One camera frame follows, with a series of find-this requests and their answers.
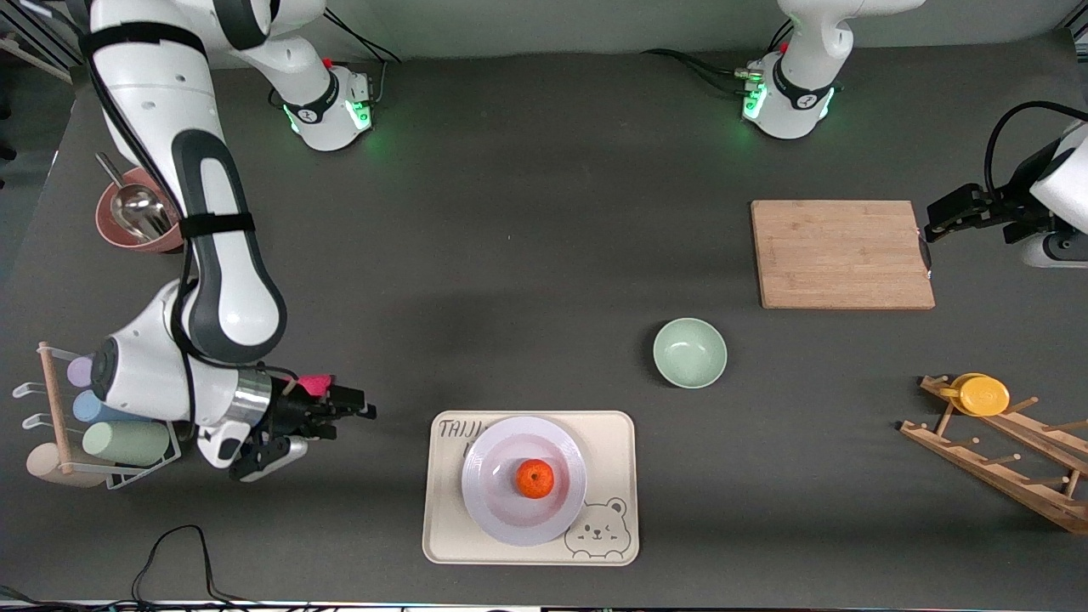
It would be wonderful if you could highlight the pale green bowl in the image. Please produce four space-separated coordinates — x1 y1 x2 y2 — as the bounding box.
653 317 728 390

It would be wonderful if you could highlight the green cup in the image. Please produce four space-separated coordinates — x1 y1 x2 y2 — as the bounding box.
82 420 172 468

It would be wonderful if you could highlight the dark grey table cover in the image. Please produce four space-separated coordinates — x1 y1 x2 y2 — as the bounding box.
0 34 1088 606

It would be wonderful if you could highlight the wooden cutting board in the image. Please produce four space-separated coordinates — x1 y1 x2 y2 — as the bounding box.
751 200 937 310

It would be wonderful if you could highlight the light wooden slat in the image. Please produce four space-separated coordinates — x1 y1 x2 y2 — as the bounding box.
0 32 75 84

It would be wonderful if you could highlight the white wire cup rack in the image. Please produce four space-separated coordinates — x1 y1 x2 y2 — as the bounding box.
12 340 183 492

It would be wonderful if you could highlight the blue cup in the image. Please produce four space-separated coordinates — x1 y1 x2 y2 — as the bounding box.
71 388 116 425

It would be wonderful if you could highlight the beige cup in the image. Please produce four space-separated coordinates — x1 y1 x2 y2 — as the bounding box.
25 442 108 490

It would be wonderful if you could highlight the black looped cable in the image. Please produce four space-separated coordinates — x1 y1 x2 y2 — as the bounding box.
131 524 256 606

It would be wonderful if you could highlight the black right arm base cable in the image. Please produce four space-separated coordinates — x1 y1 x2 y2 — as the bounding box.
321 10 405 108

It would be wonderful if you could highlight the orange fruit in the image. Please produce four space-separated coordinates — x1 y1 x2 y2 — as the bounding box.
515 458 556 500

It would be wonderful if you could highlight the wooden peg rack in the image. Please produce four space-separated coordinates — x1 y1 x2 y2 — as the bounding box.
898 374 1088 536

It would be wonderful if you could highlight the metal scoop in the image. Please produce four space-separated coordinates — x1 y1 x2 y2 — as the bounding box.
94 151 175 241

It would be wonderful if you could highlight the black left arm base cable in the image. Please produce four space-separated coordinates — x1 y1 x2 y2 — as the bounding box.
641 48 759 97

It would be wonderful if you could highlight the yellow mug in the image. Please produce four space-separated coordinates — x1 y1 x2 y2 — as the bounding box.
938 371 1012 418

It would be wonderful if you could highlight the white round plate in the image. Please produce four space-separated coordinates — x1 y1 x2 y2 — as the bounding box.
461 415 589 547

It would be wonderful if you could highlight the black arm base cable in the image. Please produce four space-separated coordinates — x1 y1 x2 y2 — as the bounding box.
321 10 405 108
641 48 759 97

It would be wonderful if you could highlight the cream bear print tray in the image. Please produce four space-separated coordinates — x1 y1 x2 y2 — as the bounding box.
422 410 640 567

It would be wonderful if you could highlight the pink bowl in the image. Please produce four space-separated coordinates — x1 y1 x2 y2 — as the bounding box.
94 165 184 254

